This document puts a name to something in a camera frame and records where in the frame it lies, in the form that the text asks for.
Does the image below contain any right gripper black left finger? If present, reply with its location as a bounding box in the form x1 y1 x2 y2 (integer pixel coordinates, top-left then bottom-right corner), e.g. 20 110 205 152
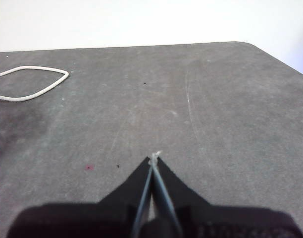
6 156 153 238

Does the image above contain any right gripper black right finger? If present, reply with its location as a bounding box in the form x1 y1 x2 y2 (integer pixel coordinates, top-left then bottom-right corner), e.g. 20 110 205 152
153 156 303 238

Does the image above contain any white cable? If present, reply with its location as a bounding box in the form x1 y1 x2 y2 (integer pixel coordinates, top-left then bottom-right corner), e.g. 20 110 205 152
0 65 69 102

